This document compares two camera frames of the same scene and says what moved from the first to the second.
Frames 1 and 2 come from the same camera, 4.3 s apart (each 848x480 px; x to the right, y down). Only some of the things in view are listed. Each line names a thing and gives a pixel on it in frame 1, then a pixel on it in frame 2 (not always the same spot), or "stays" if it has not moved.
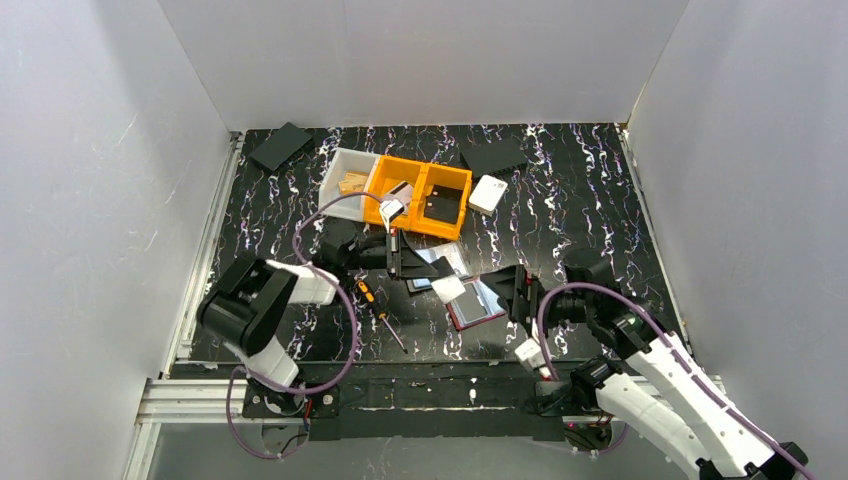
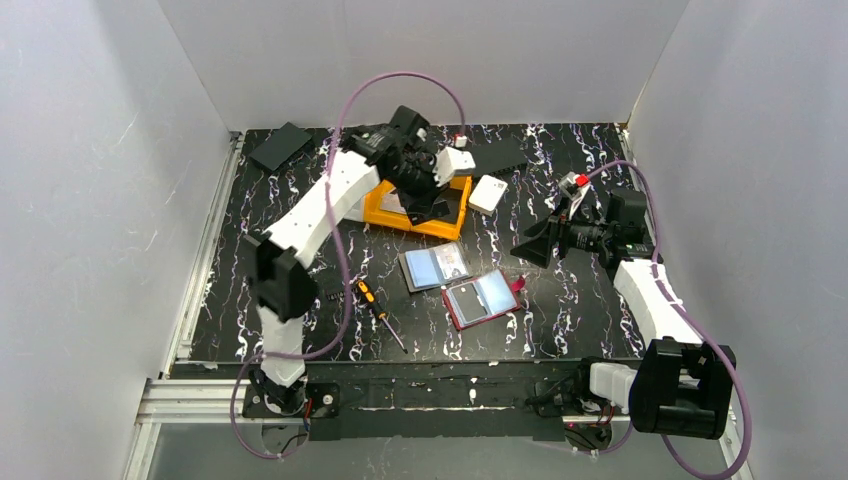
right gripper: [527, 299] → [557, 234]
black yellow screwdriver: [367, 295] stays
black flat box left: [280, 146] stays
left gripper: [393, 253] → [416, 188]
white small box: [487, 194] stays
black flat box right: [494, 157] stays
